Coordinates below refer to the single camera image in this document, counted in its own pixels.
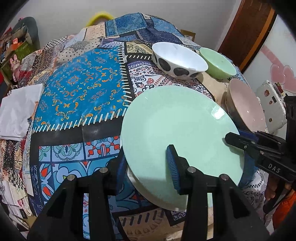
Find white bowl black spots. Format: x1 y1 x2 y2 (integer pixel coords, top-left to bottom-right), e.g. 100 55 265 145
152 42 208 81

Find patchwork tablecloth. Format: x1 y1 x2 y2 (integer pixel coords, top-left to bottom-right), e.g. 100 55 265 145
0 11 266 241

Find white plate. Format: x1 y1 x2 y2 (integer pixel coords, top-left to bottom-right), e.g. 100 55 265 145
126 167 163 204

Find white folded cloth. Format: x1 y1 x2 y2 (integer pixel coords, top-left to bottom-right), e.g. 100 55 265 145
0 84 44 141

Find yellow foam arch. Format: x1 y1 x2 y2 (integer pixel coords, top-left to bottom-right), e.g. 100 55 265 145
85 11 114 27

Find wooden wardrobe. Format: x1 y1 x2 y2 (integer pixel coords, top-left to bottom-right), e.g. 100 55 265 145
218 0 276 72

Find person right hand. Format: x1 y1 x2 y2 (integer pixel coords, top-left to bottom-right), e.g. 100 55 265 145
264 174 294 201

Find pink bowl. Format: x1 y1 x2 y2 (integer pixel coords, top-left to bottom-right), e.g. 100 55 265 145
225 79 266 132

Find pink rabbit toy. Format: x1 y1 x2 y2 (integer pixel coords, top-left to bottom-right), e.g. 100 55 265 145
10 54 21 82

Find cardboard box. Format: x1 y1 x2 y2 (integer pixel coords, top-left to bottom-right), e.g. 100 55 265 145
180 29 196 42

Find grey neck pillow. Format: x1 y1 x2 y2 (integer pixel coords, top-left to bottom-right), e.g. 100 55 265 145
11 16 40 45

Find green box with clutter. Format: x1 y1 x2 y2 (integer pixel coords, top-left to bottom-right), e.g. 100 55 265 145
1 28 40 65

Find green bowl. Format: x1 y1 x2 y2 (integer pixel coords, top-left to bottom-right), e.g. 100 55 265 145
199 47 236 79

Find mint green plate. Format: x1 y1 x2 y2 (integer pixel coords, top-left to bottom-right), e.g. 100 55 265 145
120 86 244 211

